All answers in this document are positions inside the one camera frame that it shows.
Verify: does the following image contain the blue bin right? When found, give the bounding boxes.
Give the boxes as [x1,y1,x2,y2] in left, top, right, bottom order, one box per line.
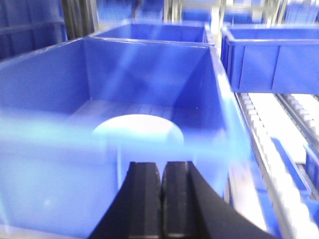
[221,24,319,95]

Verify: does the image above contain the large blue bin front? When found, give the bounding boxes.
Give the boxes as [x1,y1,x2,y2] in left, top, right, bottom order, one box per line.
[0,37,251,239]

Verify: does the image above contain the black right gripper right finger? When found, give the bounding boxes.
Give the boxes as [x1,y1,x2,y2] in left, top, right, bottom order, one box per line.
[162,161,274,239]

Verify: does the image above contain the blue bin behind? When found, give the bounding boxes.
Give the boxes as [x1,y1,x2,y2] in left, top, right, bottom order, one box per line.
[89,19,215,46]

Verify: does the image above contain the roller conveyor rails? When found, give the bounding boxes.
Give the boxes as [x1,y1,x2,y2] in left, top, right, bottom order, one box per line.
[236,93,319,239]

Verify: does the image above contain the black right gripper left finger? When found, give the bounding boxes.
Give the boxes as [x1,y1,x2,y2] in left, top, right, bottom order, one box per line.
[89,162,161,239]

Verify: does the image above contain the light blue round tray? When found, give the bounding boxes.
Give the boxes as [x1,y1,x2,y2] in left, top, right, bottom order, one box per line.
[92,114,184,186]

